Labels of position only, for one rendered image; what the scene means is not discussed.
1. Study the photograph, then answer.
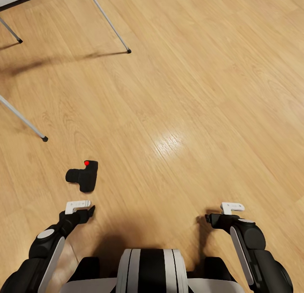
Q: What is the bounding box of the digital camera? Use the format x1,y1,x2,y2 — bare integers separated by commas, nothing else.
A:
65,160,98,193

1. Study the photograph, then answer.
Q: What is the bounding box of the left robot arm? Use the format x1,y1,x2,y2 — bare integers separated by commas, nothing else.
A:
0,200,95,293

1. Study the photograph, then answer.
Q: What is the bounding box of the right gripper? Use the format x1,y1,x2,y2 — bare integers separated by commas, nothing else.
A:
205,213,239,232

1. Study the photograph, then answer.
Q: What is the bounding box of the camera tripod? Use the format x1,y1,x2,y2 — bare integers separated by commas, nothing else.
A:
0,0,131,142

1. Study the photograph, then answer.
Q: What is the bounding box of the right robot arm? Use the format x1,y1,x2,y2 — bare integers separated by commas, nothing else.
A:
205,202,293,293

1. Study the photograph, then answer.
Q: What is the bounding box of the robot trunk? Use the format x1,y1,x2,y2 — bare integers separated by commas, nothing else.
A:
116,248,188,293

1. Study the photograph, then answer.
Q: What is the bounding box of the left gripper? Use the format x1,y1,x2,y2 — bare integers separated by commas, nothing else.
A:
59,205,95,231

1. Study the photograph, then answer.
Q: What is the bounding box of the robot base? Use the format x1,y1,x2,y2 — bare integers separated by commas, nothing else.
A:
59,257,245,293

